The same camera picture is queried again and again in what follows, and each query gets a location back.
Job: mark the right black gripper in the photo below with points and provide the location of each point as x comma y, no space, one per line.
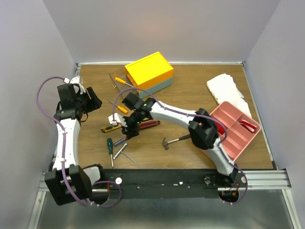
131,130

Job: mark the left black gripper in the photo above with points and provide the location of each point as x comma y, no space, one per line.
94,103

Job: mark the silver T-handle wrench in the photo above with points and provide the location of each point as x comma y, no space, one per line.
121,152

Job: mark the blue red screwdriver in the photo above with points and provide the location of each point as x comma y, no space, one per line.
119,142

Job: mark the orange screwdriver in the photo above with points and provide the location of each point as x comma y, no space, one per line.
123,82
119,107

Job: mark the green handle screwdriver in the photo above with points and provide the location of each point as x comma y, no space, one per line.
110,148

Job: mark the transparent smoky drawer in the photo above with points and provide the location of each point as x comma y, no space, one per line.
121,74

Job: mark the yellow and grey drawer box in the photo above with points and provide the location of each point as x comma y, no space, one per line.
151,73

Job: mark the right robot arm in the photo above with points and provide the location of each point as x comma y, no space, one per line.
201,126

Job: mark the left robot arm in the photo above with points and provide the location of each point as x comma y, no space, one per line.
67,181

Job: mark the red black utility knife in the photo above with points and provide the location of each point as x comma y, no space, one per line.
149,124

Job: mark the yellow utility knife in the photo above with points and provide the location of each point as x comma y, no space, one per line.
110,128

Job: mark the small black hammer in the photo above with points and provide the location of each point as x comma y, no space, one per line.
166,143

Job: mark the red tape roll upper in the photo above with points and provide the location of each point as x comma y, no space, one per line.
221,128

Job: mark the white folded cloth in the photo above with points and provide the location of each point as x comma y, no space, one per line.
224,89

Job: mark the pink divided tray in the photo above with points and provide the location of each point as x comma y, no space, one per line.
238,138

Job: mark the red white tool in tray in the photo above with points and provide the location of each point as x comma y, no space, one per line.
247,125

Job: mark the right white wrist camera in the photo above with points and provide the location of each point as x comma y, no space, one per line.
117,119

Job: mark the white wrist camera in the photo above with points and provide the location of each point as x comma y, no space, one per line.
117,119
76,82

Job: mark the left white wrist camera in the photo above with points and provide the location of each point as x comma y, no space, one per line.
76,82

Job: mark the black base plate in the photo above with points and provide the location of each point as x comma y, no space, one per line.
167,183

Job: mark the aluminium rail frame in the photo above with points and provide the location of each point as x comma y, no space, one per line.
264,203

